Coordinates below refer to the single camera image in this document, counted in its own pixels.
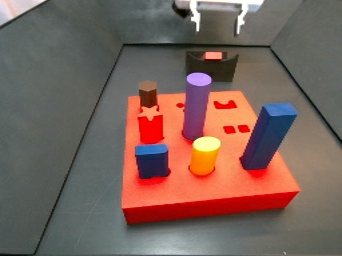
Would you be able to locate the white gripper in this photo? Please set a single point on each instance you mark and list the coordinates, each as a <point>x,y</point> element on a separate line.
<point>240,6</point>

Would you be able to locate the red double-square peg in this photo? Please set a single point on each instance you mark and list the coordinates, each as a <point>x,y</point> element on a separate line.
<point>216,56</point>

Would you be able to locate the red peg board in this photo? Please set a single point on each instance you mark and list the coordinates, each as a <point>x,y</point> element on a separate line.
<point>232,189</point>

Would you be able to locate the black curved holder stand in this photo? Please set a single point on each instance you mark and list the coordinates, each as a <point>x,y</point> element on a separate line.
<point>220,70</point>

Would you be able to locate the purple cylinder peg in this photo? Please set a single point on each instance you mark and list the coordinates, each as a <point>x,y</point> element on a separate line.
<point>196,104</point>

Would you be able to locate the brown hexagonal peg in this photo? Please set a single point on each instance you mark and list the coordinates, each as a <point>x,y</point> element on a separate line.
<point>149,93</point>

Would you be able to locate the red star peg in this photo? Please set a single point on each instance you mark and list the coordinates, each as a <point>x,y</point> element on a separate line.
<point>150,120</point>

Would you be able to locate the yellow cylinder peg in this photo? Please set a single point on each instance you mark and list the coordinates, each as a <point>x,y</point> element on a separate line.
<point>204,156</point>

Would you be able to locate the short blue arch peg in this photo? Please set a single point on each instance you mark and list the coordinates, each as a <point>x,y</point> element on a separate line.
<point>153,160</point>

